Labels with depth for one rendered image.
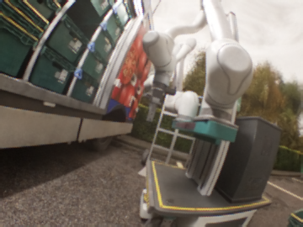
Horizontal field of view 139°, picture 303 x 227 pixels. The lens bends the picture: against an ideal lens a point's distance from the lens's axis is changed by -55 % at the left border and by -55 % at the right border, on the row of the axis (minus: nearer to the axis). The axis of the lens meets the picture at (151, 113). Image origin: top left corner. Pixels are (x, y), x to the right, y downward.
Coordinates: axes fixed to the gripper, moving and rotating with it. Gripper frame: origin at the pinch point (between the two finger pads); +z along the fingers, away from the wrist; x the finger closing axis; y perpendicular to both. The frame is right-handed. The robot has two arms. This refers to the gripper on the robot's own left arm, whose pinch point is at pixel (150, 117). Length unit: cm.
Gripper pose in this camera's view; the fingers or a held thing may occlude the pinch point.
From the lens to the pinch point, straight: 62.2
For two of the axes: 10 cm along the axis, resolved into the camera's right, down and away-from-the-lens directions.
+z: -2.8, 9.6, -0.8
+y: -9.6, -2.9, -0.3
